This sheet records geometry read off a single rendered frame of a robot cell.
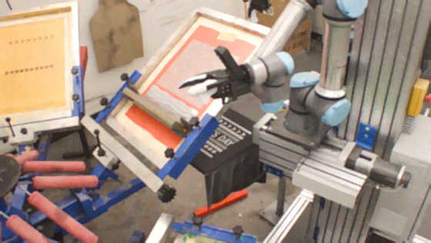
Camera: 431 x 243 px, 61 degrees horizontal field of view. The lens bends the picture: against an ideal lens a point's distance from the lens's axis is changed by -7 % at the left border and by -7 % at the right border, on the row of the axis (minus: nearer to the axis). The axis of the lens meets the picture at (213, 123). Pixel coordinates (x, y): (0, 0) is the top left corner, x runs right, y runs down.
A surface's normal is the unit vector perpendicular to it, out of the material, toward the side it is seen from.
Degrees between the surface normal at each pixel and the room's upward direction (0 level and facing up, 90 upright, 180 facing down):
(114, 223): 0
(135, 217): 0
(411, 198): 90
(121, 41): 90
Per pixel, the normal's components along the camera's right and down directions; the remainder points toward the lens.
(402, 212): -0.59, 0.48
